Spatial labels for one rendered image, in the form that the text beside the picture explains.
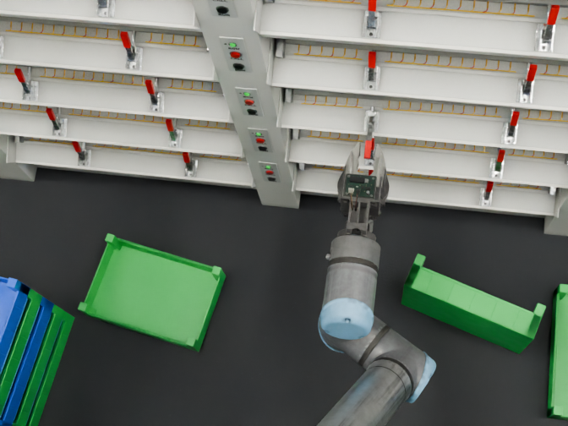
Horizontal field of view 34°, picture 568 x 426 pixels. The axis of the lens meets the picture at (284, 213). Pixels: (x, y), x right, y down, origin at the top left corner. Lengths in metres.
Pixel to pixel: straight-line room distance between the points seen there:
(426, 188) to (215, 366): 0.66
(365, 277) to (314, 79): 0.36
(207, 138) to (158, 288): 0.46
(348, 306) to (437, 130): 0.43
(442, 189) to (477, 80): 0.57
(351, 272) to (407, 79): 0.35
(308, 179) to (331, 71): 0.58
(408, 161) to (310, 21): 0.60
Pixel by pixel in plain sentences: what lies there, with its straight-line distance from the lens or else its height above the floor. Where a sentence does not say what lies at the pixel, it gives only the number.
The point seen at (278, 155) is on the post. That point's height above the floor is 0.37.
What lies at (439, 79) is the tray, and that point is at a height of 0.73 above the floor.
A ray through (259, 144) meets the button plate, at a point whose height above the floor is 0.42.
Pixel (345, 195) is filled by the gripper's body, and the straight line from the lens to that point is 1.69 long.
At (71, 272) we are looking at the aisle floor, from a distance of 2.42.
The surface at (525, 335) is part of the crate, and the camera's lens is 2.09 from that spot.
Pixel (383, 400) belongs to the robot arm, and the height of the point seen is 0.63.
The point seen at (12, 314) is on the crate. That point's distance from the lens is 2.05.
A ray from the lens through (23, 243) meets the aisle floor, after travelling 2.48.
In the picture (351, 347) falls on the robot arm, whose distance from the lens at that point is 1.73.
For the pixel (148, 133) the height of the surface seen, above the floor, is 0.35.
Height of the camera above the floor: 2.23
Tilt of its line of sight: 72 degrees down
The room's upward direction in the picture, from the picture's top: 16 degrees counter-clockwise
